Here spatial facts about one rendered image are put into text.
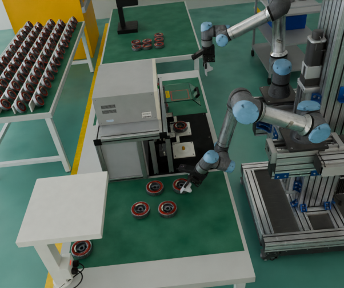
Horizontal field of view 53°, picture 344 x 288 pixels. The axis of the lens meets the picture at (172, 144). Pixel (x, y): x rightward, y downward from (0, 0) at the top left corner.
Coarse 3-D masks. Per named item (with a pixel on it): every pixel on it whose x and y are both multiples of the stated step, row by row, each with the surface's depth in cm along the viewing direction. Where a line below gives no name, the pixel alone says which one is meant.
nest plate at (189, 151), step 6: (174, 144) 246; (180, 144) 246; (186, 144) 245; (192, 144) 245; (174, 150) 241; (180, 150) 240; (186, 150) 240; (192, 150) 239; (174, 156) 236; (180, 156) 236; (186, 156) 235; (192, 156) 236
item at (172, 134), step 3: (171, 132) 235; (174, 132) 234; (171, 135) 232; (174, 135) 231; (162, 138) 234; (171, 138) 230; (174, 138) 230; (177, 138) 235; (159, 141) 232; (162, 141) 231; (171, 141) 231; (174, 141) 232; (177, 141) 233; (156, 144) 232; (162, 144) 234; (162, 147) 235
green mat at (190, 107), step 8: (176, 80) 325; (184, 80) 324; (192, 80) 322; (200, 88) 310; (200, 96) 299; (168, 104) 294; (176, 104) 293; (184, 104) 292; (192, 104) 291; (168, 112) 284; (176, 112) 283; (184, 112) 282; (192, 112) 281; (200, 112) 280; (96, 120) 284
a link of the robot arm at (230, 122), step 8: (240, 88) 175; (232, 112) 184; (224, 120) 191; (232, 120) 187; (224, 128) 192; (232, 128) 191; (224, 136) 194; (232, 136) 196; (216, 144) 206; (224, 144) 198
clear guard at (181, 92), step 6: (174, 84) 256; (180, 84) 256; (186, 84) 255; (168, 90) 250; (174, 90) 249; (180, 90) 248; (186, 90) 248; (192, 90) 250; (174, 96) 243; (180, 96) 242; (186, 96) 242; (192, 96) 242; (168, 102) 238; (198, 102) 242
